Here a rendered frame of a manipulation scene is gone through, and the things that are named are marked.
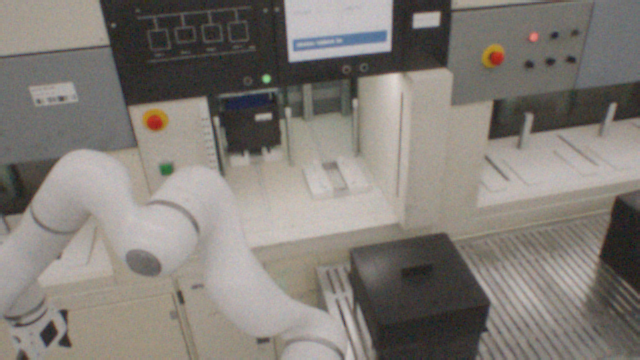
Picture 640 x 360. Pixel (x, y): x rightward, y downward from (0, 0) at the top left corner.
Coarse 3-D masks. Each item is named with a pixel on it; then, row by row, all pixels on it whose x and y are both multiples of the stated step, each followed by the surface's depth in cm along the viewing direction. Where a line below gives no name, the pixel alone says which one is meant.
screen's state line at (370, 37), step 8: (360, 32) 136; (368, 32) 136; (376, 32) 137; (384, 32) 137; (296, 40) 133; (304, 40) 133; (312, 40) 134; (320, 40) 134; (328, 40) 135; (336, 40) 135; (344, 40) 136; (352, 40) 136; (360, 40) 137; (368, 40) 137; (376, 40) 138; (384, 40) 138; (296, 48) 134; (304, 48) 134; (312, 48) 135; (320, 48) 135
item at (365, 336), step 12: (360, 312) 141; (360, 324) 144; (360, 336) 147; (468, 336) 129; (480, 336) 130; (372, 348) 132; (420, 348) 127; (432, 348) 128; (444, 348) 129; (456, 348) 130; (468, 348) 131
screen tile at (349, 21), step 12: (348, 0) 130; (360, 0) 131; (372, 0) 132; (384, 0) 133; (348, 12) 132; (360, 12) 133; (372, 12) 133; (384, 12) 134; (348, 24) 134; (360, 24) 134; (372, 24) 135; (384, 24) 136
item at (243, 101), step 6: (234, 96) 207; (240, 96) 208; (246, 96) 208; (252, 96) 209; (258, 96) 209; (264, 96) 210; (234, 102) 208; (240, 102) 209; (246, 102) 210; (252, 102) 210; (258, 102) 211; (264, 102) 211; (270, 102) 212; (228, 108) 209; (234, 108) 210; (240, 108) 210
